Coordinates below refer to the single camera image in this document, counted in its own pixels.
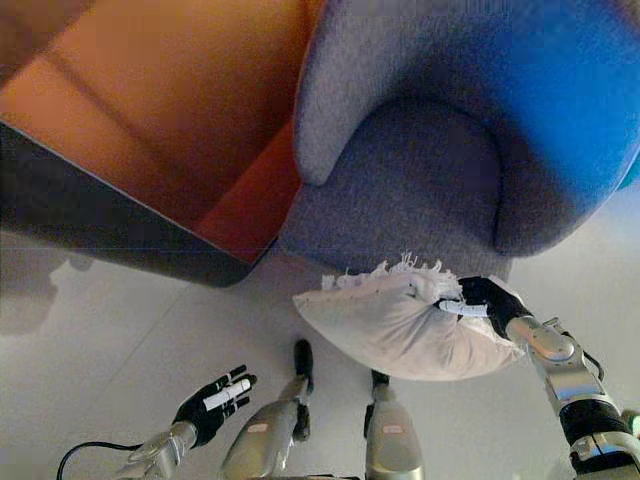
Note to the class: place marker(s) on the silver left robot leg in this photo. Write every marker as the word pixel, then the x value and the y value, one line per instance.
pixel 265 435

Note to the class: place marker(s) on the grey fabric sofa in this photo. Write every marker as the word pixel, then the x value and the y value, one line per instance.
pixel 425 175

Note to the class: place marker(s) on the white fringed pillow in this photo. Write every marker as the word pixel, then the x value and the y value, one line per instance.
pixel 380 330

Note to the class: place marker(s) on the black left robot foot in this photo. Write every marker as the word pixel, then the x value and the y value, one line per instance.
pixel 303 360

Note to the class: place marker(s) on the silver right robot leg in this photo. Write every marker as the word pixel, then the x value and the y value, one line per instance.
pixel 392 440

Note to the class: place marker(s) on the red wooden table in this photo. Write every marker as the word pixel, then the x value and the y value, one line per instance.
pixel 150 100

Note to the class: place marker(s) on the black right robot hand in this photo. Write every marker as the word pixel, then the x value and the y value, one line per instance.
pixel 500 305

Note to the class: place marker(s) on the silver robot leg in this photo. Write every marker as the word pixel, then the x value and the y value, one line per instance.
pixel 392 440
pixel 265 435

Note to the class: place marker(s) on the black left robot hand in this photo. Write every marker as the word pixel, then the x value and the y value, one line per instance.
pixel 210 407

